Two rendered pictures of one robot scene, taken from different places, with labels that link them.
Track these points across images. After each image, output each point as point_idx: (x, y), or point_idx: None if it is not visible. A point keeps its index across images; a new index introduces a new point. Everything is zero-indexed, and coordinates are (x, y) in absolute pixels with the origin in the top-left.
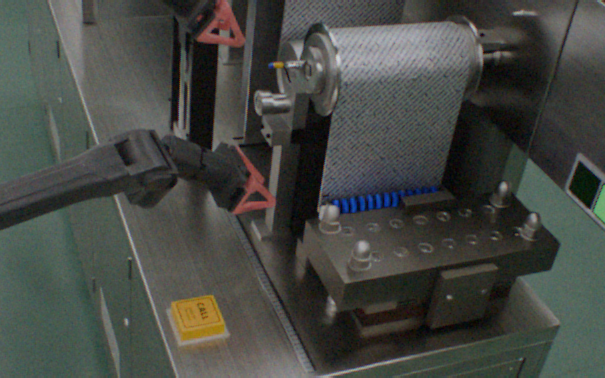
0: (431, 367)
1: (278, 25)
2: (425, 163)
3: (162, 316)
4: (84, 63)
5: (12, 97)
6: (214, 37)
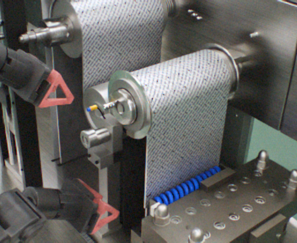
0: None
1: (71, 74)
2: (208, 152)
3: None
4: None
5: None
6: (51, 101)
